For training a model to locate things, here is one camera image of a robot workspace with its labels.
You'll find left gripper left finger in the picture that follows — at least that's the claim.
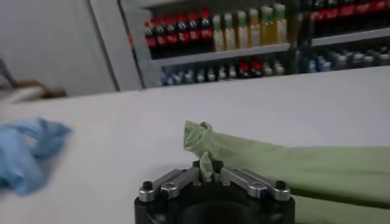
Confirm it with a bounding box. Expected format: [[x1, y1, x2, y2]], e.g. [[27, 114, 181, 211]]
[[138, 159, 202, 204]]

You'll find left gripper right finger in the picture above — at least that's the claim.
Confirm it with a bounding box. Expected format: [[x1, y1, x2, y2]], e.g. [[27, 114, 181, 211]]
[[212, 159, 292, 202]]

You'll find green polo shirt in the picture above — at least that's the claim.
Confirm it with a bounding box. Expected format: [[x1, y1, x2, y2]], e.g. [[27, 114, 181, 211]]
[[183, 120, 390, 224]]

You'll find small red cap cola bottle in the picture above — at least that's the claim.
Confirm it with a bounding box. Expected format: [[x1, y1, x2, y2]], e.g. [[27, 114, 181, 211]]
[[238, 59, 251, 77], [251, 58, 264, 76]]

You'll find drinks display cabinet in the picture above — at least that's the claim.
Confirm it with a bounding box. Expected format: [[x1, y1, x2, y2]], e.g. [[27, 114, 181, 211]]
[[289, 0, 390, 74], [117, 0, 302, 89]]

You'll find light blue crumpled shirt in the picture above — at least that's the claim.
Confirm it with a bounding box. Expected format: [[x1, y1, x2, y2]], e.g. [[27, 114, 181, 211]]
[[0, 117, 73, 195]]

